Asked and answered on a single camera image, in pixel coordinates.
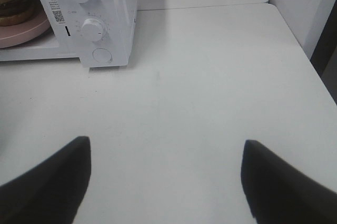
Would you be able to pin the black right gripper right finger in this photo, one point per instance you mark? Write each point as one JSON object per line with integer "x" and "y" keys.
{"x": 277, "y": 192}

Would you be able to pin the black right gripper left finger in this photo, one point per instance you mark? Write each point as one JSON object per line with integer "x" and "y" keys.
{"x": 52, "y": 191}

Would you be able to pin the round white door button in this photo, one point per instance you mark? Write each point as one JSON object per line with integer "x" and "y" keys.
{"x": 102, "y": 55}

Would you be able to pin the pink round plate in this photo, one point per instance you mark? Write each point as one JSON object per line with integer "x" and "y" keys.
{"x": 18, "y": 34}

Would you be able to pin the white timer knob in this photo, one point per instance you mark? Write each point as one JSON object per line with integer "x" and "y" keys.
{"x": 92, "y": 30}

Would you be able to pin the burger with lettuce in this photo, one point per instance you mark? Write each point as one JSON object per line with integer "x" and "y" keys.
{"x": 14, "y": 12}

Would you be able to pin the white microwave oven body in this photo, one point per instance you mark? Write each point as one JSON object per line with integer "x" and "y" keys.
{"x": 63, "y": 40}

